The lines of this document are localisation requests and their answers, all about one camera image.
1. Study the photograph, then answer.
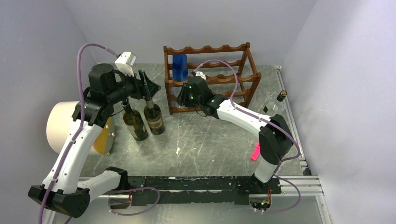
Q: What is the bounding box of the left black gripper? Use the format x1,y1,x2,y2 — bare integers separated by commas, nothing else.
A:
107,67,161,104

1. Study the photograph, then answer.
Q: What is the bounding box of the blue square glass bottle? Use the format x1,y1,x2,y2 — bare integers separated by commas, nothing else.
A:
172,54,188,82

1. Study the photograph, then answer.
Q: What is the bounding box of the labelled green wine bottle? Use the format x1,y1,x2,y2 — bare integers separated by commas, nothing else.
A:
143,100,165,135

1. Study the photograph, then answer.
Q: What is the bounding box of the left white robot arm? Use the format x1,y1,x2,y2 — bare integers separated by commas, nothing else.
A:
28,63,161,218

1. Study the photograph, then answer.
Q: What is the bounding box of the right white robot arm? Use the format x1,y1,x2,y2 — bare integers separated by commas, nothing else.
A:
176,76,293,193

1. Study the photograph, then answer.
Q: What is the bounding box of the dark green wine bottle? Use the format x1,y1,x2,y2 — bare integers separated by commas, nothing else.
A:
121,100,149,141

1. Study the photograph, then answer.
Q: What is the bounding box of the wooden wine rack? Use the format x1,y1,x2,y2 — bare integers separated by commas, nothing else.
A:
163,42,262,115

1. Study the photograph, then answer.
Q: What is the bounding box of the clear square liquor bottle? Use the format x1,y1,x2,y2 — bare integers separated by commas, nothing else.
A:
263,90,287,117

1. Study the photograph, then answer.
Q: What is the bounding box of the pink plastic clip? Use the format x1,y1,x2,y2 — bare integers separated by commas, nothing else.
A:
250,142,260,161

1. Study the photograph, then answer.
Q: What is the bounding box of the white orange cylinder drum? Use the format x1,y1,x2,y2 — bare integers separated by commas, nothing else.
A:
46,101,115,155

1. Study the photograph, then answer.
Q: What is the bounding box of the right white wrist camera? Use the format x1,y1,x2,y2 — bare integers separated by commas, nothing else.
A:
191,70,206,80

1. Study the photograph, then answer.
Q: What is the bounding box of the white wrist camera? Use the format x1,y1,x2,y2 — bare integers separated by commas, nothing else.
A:
191,70,206,80
114,52,136,77

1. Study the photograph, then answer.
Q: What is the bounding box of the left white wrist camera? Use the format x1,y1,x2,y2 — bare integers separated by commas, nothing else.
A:
114,52,136,77

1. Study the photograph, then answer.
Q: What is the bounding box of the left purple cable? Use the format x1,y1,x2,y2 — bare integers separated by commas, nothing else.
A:
37,43,120,224

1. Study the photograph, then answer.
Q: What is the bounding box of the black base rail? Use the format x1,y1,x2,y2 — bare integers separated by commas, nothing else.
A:
77,176,322,207

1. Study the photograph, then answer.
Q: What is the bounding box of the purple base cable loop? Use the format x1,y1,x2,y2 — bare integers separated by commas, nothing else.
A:
108,184,163,217

